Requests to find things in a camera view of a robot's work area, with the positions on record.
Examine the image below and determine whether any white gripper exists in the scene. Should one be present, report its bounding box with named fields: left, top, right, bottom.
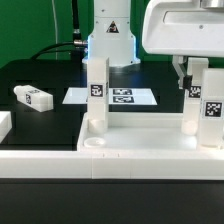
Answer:
left=142, top=0, right=224, bottom=90

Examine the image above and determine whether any white desk tabletop tray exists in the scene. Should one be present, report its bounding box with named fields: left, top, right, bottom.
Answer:
left=77, top=112, right=224, bottom=151

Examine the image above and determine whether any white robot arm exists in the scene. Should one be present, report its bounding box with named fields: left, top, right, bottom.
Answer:
left=87, top=0, right=224, bottom=89

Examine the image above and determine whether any white front fence bar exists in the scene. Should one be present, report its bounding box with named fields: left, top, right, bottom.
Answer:
left=0, top=151, right=224, bottom=180

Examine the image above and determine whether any fiducial marker sheet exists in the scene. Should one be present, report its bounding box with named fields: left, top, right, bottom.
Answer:
left=63, top=87, right=157, bottom=106

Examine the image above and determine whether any white left fence block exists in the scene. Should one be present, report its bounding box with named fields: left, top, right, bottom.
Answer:
left=0, top=111, right=12, bottom=143

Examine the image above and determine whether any black cable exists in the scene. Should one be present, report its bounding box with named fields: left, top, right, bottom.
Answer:
left=30, top=0, right=89, bottom=61

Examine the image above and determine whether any white thin cable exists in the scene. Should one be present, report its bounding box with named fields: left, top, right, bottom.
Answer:
left=51, top=0, right=59, bottom=61

